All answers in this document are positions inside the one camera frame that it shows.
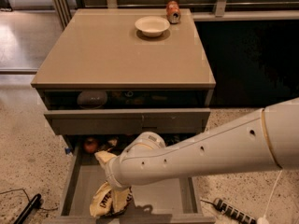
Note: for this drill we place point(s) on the dark crumpled foil bag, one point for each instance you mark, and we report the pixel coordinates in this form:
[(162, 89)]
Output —
[(173, 139)]

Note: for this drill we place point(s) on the black handle tool on floor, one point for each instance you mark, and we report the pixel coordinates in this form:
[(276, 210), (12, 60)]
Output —
[(34, 203)]

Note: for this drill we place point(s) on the orange soda can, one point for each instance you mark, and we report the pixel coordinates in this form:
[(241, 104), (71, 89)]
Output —
[(173, 12)]

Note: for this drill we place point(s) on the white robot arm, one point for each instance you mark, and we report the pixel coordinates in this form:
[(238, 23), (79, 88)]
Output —
[(264, 140)]

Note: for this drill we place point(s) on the grey round object in drawer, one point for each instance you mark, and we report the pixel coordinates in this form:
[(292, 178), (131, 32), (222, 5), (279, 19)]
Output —
[(92, 99)]

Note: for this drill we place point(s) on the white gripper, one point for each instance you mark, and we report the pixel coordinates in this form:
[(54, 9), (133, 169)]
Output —
[(109, 171)]

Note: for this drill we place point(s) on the grey drawer cabinet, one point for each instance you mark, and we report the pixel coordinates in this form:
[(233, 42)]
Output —
[(101, 50)]

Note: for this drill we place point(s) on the metal railing frame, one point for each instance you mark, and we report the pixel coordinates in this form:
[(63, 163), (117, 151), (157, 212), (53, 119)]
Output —
[(187, 0)]

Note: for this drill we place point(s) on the red apple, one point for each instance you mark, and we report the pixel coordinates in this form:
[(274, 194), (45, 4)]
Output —
[(90, 145)]

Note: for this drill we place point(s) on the brown sea salt chip bag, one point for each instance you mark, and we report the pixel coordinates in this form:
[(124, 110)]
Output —
[(101, 205)]

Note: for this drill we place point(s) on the crushed snack wrapper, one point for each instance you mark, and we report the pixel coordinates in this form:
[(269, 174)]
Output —
[(109, 144)]

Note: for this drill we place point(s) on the white bowl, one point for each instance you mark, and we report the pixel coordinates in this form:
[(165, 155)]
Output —
[(152, 26)]

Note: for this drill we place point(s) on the black power strip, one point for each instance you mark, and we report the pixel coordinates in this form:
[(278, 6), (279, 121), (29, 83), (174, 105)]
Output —
[(232, 212)]

